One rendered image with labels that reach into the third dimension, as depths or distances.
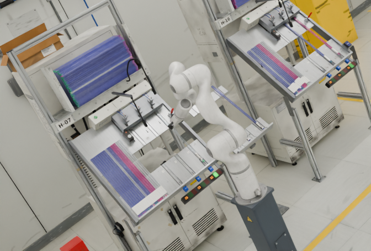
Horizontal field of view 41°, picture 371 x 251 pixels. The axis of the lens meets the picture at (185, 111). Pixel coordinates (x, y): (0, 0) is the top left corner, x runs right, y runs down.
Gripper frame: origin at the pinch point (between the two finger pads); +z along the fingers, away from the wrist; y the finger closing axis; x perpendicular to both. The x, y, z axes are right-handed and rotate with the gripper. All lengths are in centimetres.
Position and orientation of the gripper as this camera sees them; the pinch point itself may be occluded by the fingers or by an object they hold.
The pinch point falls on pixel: (175, 123)
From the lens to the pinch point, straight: 328.5
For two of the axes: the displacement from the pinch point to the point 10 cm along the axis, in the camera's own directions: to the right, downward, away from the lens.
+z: -2.0, 4.0, 8.9
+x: 6.4, 7.5, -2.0
